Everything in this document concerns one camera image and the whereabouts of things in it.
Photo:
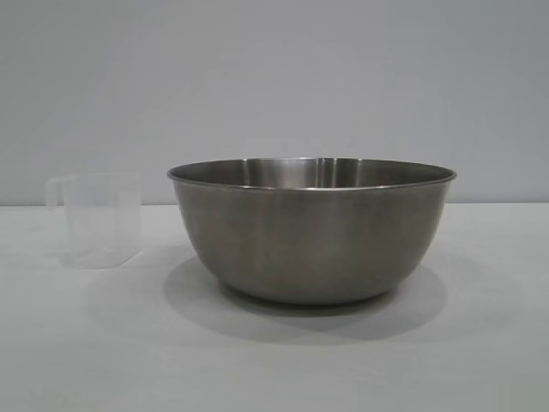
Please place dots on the stainless steel mixing bowl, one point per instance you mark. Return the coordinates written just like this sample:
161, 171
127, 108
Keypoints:
309, 236

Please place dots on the translucent plastic measuring cup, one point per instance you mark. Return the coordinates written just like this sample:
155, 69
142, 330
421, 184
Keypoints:
103, 219

